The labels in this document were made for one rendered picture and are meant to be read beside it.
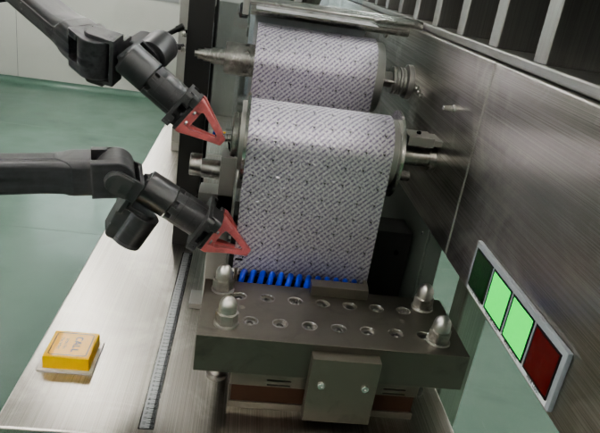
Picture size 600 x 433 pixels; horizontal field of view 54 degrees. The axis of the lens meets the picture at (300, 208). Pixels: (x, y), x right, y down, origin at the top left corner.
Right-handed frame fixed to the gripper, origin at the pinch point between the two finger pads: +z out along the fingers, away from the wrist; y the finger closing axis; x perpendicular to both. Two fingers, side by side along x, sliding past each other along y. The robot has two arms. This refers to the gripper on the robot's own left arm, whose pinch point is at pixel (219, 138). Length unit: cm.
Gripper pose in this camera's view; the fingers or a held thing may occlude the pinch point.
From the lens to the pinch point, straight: 102.0
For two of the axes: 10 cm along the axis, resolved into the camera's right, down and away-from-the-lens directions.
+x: 6.9, -7.1, -1.7
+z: 7.2, 6.4, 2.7
